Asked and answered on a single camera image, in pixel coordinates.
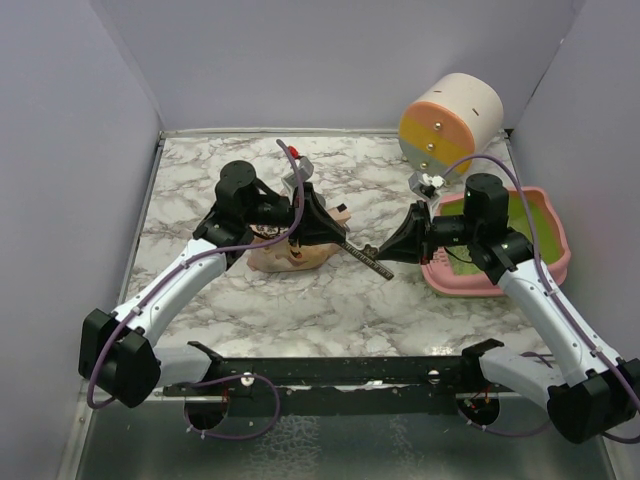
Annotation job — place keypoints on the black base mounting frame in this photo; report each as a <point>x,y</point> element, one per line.
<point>263,387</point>

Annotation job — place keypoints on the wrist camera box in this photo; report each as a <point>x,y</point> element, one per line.
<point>426,186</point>
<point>305,169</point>

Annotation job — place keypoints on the metal bag sealing clip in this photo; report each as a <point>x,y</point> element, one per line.
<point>365,256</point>

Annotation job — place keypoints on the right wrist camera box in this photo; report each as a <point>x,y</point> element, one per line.
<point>426,186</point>

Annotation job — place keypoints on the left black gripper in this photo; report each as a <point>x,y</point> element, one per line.
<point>318,226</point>

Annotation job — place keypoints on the pink cat litter bag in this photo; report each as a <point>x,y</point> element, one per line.
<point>283,257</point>

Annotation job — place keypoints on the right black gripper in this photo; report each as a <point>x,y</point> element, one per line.
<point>414,240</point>

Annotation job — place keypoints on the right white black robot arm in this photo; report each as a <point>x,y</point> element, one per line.
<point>592,389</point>

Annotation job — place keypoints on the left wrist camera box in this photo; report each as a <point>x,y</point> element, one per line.
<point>305,169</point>

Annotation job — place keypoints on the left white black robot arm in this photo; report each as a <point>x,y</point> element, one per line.
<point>118,350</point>

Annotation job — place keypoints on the round pastel drawer cabinet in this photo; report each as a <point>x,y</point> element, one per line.
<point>456,117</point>

